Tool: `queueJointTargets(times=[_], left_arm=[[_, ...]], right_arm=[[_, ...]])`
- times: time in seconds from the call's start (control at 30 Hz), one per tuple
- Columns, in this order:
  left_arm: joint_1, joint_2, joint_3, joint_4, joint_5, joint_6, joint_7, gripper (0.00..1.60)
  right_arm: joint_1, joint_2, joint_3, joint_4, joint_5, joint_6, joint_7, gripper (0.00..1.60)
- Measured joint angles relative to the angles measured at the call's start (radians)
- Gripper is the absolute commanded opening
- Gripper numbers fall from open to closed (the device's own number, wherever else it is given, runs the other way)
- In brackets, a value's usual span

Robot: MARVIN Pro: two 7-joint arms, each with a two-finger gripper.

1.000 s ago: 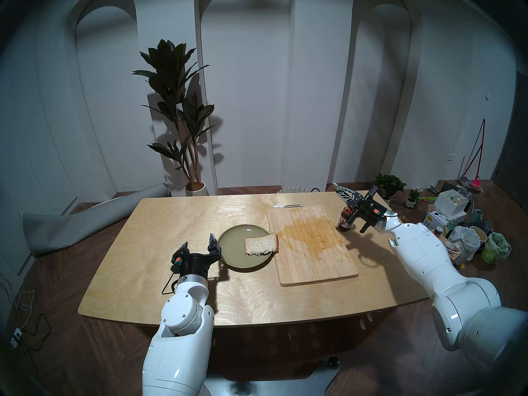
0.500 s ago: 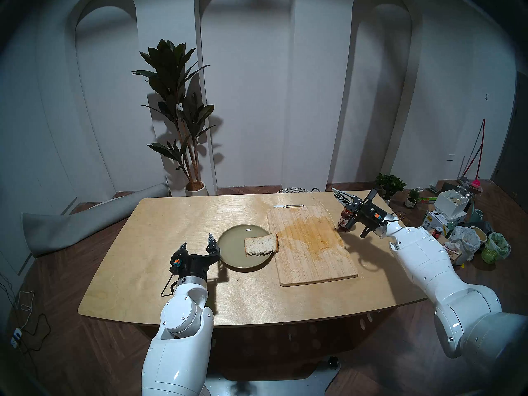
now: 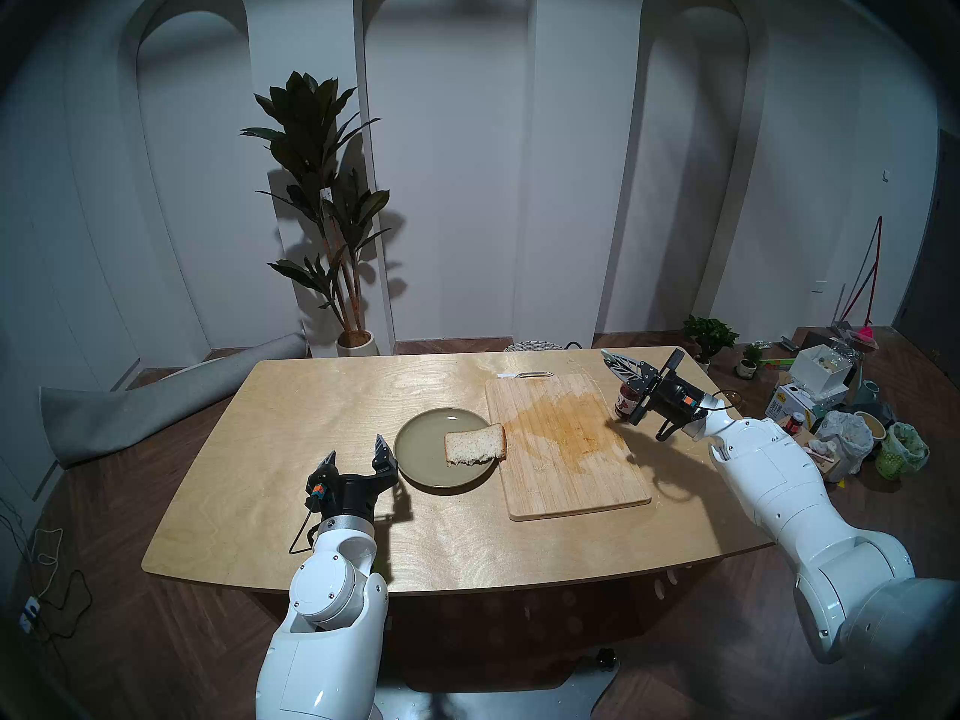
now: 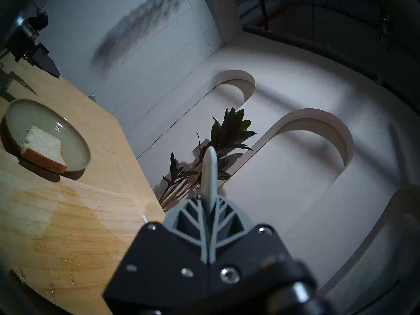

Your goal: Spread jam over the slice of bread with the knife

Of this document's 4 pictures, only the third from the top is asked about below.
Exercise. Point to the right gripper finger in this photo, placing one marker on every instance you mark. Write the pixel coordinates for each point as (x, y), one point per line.
(631, 363)
(619, 372)

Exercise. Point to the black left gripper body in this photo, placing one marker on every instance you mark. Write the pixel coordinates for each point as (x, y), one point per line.
(349, 493)

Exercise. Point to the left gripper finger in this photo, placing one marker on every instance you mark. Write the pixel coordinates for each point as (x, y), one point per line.
(385, 460)
(322, 469)

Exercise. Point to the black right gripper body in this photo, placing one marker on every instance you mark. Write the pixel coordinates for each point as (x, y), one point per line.
(675, 400)

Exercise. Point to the round green plate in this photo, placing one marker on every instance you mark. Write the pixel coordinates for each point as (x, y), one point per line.
(424, 448)

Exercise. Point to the metal robot base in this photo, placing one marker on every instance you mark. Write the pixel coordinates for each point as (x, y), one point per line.
(525, 696)

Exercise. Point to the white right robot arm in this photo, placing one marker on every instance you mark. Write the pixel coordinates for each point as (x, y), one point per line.
(780, 486)

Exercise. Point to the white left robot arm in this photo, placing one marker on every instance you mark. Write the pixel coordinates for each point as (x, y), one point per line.
(330, 591)

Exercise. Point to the glass jam jar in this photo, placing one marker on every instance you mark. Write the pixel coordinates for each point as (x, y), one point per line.
(624, 405)

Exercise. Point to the slice of bread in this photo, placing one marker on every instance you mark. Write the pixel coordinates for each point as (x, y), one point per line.
(474, 445)

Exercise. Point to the bushy small potted plant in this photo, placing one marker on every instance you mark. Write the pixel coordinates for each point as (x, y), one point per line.
(709, 334)

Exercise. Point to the tiny potted plant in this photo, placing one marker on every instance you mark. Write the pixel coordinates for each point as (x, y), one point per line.
(748, 362)

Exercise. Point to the wooden cutting board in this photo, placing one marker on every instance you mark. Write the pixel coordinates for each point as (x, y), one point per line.
(555, 441)

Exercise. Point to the white and yellow carton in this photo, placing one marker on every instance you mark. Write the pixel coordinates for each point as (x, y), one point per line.
(787, 403)

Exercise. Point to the open white box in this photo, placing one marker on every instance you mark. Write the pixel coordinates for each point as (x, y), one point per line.
(817, 373)

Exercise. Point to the white plastic bag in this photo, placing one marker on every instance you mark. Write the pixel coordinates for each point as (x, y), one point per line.
(847, 433)

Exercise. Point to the rolled grey mat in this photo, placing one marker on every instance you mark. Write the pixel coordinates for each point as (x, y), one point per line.
(150, 403)

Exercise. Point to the teal vase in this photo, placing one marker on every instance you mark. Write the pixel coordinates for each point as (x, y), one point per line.
(868, 392)

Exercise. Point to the beige bucket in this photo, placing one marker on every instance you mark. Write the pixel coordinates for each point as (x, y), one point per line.
(870, 424)

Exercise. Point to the dark door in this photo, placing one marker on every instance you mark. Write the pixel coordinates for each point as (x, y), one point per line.
(934, 276)

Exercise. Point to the white power strip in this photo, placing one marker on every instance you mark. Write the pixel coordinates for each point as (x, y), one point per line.
(28, 613)

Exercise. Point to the tall potted leafy plant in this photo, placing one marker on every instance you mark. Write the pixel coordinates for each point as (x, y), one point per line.
(311, 126)

